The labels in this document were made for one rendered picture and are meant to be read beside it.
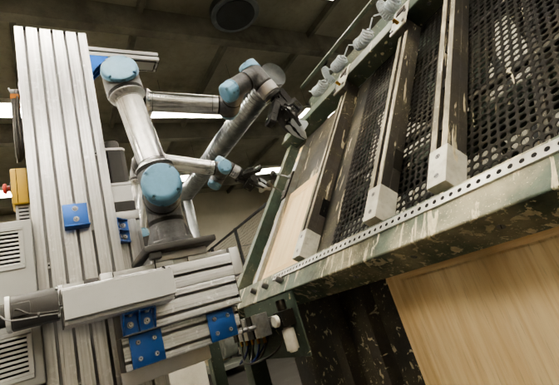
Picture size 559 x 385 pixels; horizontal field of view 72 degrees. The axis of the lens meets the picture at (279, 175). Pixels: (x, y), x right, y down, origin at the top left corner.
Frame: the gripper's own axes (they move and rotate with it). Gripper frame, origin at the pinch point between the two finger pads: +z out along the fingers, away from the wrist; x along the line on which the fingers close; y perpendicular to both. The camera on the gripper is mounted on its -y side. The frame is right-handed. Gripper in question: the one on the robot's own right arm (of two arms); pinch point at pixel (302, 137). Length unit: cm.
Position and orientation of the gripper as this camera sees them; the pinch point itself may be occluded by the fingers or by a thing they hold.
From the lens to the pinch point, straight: 144.2
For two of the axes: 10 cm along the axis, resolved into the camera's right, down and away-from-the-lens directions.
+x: -4.6, 4.2, 7.8
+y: 6.1, -4.9, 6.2
